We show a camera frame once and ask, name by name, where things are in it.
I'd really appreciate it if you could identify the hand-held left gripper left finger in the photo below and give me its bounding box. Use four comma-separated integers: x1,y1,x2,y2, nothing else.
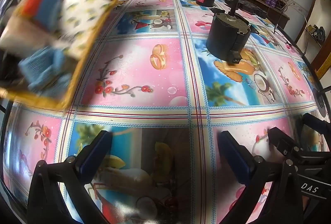
27,130,113,224

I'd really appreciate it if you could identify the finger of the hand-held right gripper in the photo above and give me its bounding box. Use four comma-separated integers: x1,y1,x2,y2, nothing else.
268,127,302,158
302,113,331,135

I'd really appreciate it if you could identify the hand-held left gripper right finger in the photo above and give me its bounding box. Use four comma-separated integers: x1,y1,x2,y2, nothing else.
217,131,285,224

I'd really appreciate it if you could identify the yellow cardboard box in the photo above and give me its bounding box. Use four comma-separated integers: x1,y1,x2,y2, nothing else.
0,0,157,111

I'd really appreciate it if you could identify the printed tablecloth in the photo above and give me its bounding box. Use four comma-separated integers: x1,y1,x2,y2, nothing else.
2,0,326,224

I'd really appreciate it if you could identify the blue cloth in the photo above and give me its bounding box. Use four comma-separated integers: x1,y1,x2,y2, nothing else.
19,46,74,93

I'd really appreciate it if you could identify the black electric motor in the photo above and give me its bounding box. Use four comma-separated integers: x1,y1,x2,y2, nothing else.
206,0,259,66

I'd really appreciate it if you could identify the black plastic tool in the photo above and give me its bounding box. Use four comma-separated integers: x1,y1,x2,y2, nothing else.
224,0,268,19

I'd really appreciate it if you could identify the lemon print tissue pack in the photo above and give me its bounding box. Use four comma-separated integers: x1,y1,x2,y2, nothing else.
59,0,112,59

